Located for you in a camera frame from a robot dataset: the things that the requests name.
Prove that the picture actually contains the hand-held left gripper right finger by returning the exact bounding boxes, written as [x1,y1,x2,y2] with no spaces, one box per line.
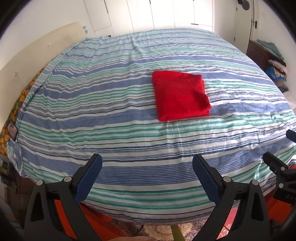
[192,153,270,241]

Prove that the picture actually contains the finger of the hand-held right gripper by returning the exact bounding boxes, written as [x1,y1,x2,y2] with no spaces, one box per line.
[285,129,296,142]
[262,151,289,173]

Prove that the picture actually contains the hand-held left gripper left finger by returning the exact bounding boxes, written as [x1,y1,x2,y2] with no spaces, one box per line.
[24,153,103,241]

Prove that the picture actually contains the red sweater with white print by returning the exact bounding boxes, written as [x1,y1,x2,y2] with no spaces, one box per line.
[152,71,212,122]

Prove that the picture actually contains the pile of clothes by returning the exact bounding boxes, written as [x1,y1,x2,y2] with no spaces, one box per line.
[257,39,289,93]

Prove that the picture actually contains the yellow-green pole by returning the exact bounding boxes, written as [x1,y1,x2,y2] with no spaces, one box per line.
[171,224,185,241]

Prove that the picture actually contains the patterned rug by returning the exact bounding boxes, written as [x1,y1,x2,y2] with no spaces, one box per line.
[111,218,232,241]

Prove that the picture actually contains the striped bed cover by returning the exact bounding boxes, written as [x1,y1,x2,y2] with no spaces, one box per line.
[7,28,296,226]

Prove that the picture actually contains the person's bare foot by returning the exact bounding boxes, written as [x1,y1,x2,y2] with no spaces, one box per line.
[111,235,153,241]

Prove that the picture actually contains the pile of bedside boxes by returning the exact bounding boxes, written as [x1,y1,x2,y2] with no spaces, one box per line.
[0,158,16,186]

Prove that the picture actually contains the dark wooden dresser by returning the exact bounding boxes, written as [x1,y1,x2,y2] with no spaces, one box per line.
[246,39,273,70]

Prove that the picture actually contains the orange floral bed sheet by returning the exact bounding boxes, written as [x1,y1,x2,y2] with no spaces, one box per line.
[0,68,45,154]

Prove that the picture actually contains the white door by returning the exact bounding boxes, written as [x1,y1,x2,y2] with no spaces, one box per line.
[234,0,255,55]

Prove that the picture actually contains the beige headboard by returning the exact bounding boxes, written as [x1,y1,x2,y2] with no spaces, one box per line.
[0,22,88,130]

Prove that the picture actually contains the white wardrobe doors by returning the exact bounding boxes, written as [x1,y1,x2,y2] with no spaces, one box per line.
[84,0,214,37]

